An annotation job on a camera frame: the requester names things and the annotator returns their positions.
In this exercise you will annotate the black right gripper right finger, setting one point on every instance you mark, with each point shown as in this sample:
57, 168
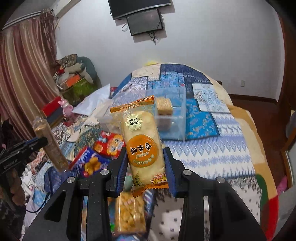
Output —
230, 218

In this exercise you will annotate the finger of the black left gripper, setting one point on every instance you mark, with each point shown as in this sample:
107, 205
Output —
31, 145

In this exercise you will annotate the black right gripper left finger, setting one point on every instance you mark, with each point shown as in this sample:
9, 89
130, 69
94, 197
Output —
60, 218

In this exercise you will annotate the long brown cracker pack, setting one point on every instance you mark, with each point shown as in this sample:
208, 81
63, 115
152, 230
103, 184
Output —
52, 150

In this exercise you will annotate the blue round biscuit bag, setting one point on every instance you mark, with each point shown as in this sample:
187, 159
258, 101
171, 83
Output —
88, 162

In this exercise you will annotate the clear bag fried balls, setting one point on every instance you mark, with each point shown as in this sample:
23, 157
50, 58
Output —
129, 214

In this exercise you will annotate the red spicy snack bag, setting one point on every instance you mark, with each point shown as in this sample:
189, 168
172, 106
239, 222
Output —
109, 145

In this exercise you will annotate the orange rice cake pack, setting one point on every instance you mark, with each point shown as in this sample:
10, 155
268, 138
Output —
143, 144

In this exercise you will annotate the square cracker pack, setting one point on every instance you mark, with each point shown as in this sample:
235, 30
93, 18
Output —
164, 106

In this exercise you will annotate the green jelly cup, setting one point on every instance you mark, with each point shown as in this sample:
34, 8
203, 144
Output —
128, 184

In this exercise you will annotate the left hand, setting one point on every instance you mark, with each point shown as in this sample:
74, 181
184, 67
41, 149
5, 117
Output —
18, 195

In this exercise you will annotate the red box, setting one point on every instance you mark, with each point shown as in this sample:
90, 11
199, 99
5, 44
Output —
51, 107

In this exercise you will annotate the pink plush toy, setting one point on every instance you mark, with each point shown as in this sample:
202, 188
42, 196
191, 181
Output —
66, 109

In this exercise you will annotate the white pillow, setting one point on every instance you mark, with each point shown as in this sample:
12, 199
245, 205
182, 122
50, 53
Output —
89, 104

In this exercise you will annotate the patchwork patterned bedspread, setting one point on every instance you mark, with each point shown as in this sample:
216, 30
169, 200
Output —
215, 145

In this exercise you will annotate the pile of clothes and boxes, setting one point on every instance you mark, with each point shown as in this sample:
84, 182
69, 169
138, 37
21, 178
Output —
76, 78

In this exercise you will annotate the striped red curtain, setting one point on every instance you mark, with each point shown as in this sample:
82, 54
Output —
28, 63

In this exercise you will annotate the clear plastic storage bin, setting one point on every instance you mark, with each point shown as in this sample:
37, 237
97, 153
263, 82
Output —
169, 127

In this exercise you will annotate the brown wooden door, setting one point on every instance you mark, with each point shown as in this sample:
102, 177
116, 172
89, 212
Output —
286, 102

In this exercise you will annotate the black television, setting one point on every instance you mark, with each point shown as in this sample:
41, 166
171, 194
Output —
120, 8

